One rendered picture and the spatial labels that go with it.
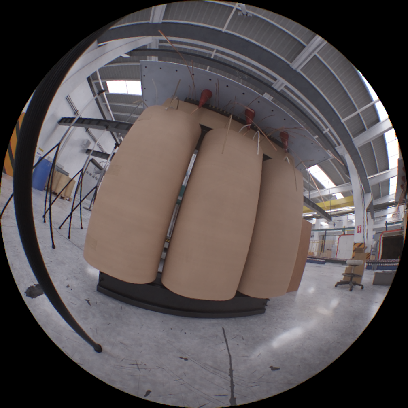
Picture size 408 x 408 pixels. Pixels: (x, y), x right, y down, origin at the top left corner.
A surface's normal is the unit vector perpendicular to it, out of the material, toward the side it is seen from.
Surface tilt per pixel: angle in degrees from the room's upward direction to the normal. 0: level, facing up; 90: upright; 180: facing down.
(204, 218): 90
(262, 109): 180
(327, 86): 175
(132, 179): 90
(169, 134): 90
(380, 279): 90
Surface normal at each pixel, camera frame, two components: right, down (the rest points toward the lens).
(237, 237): 0.30, -0.14
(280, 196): -0.26, -0.29
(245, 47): -0.25, 0.94
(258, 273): -0.52, -0.33
